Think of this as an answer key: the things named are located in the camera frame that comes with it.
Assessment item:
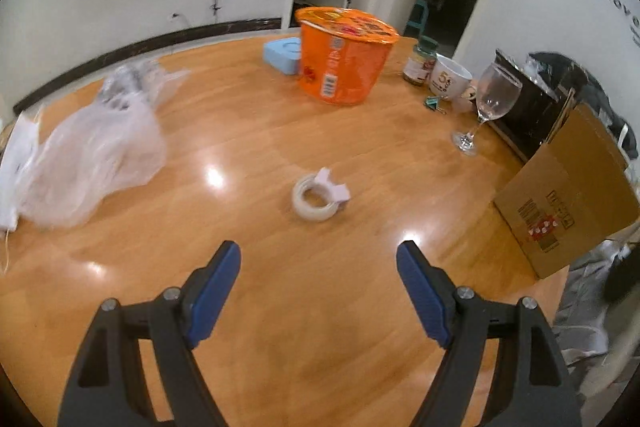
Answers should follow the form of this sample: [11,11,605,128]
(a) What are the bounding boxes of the grey star blanket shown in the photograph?
[552,239,639,366]

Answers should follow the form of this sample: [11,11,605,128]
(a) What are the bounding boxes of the brown cardboard box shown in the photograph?
[494,104,639,279]

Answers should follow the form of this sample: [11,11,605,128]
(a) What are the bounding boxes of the white papers stack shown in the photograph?
[0,113,39,232]

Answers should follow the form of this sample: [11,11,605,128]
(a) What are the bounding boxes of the clear plastic bag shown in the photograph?
[16,60,189,228]

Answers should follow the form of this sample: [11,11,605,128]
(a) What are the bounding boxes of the white tape dispenser roll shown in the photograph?
[291,167,352,222]

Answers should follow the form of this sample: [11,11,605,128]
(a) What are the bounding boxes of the clear wine glass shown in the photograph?
[451,63,522,155]

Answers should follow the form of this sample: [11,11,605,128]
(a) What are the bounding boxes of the black jacket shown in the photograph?
[528,51,639,161]

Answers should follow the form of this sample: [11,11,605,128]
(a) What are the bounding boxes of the green binder clip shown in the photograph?
[423,96,447,115]

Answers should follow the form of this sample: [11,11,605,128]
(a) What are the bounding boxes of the white ceramic mug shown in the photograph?
[428,54,472,100]

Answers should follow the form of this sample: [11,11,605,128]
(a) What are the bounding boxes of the glass jar green lid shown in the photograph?
[402,35,438,86]

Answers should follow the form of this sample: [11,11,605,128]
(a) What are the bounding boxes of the light blue square box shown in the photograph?
[262,37,302,75]

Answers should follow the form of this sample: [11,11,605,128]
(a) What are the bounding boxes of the green plastic stool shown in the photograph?
[404,0,428,37]

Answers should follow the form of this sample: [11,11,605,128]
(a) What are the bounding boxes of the orange instant noodle bowl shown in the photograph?
[295,7,399,106]

